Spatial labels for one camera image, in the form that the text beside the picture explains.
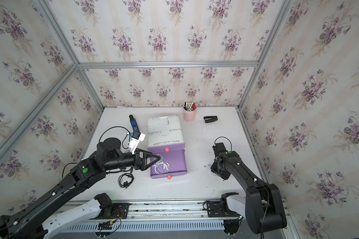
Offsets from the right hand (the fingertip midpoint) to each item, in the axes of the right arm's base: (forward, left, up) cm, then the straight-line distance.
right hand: (219, 172), depth 85 cm
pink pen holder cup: (+40, +17, +9) cm, 44 cm away
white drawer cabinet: (+14, +31, +21) cm, 41 cm away
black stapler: (+41, -1, 0) cm, 41 cm away
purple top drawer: (+5, +29, +19) cm, 35 cm away
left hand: (-5, +32, +28) cm, 43 cm away
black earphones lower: (-8, +54, -1) cm, 54 cm away
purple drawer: (+1, +27, +7) cm, 28 cm away
